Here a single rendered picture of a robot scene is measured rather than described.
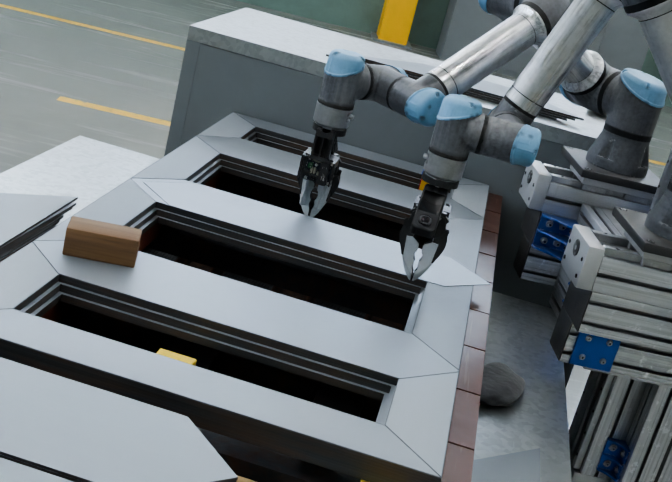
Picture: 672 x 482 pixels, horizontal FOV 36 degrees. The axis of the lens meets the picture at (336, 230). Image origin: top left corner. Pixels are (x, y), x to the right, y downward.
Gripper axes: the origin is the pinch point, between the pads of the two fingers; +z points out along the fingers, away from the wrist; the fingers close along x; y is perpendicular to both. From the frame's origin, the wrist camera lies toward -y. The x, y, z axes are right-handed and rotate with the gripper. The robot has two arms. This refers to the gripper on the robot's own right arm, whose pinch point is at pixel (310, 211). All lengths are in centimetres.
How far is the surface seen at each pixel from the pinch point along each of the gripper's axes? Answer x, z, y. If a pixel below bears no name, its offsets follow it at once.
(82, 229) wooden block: -28, -5, 56
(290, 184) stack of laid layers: -9.6, 3.2, -24.7
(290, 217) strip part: -3.1, 0.6, 5.4
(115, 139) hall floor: -146, 88, -282
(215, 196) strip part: -19.5, 0.6, 6.1
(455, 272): 33.0, 0.5, 9.3
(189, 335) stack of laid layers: -5, 3, 65
